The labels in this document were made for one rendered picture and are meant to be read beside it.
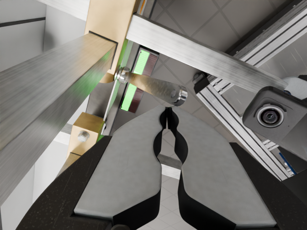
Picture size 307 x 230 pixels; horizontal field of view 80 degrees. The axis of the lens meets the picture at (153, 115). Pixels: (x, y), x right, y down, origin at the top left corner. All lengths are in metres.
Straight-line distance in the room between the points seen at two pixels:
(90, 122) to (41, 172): 0.56
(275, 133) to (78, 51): 0.20
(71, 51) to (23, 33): 0.34
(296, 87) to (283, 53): 0.78
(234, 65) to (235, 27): 0.91
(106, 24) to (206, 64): 0.14
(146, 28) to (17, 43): 0.32
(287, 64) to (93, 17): 0.98
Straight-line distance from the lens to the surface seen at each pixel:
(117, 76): 0.30
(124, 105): 0.48
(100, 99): 0.49
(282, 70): 1.12
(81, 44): 0.21
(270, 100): 0.21
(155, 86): 0.15
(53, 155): 0.81
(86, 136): 0.37
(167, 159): 0.43
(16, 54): 0.51
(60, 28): 0.56
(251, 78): 0.30
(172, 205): 2.10
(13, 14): 0.48
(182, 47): 0.26
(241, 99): 1.10
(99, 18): 0.26
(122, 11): 0.25
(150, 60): 0.43
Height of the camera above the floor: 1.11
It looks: 58 degrees down
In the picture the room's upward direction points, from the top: 175 degrees counter-clockwise
